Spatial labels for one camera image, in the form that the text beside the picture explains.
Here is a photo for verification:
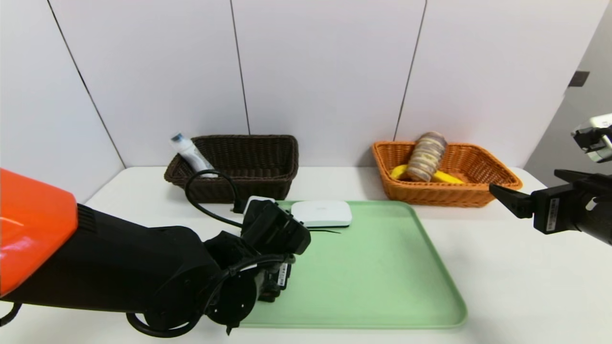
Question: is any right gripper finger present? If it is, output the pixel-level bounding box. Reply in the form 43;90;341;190
554;169;596;183
489;183;535;219

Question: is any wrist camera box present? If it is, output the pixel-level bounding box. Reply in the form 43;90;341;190
240;195;312;256
571;114;612;164

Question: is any light green plastic tray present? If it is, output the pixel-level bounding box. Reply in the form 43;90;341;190
239;200;468;329

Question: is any dark brown wicker basket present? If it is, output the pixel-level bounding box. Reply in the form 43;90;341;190
164;135;300;204

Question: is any striped twisted bread loaf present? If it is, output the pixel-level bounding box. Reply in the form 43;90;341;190
406;132;448;183

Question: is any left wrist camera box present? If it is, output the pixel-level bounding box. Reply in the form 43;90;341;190
240;195;312;256

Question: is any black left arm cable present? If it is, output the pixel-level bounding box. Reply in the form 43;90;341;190
185;170;245;229

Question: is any yellow banana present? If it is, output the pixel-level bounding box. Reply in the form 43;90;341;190
391;164;465;185

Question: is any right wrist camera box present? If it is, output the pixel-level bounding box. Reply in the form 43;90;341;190
571;114;612;164

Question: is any orange wicker basket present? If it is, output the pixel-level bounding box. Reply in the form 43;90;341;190
372;141;523;208

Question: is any white plastic bottle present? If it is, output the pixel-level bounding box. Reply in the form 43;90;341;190
171;133;219;178

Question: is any white router box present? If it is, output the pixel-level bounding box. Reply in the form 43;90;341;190
291;201;353;228

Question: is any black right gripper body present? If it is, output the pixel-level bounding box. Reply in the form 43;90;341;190
531;180;612;246

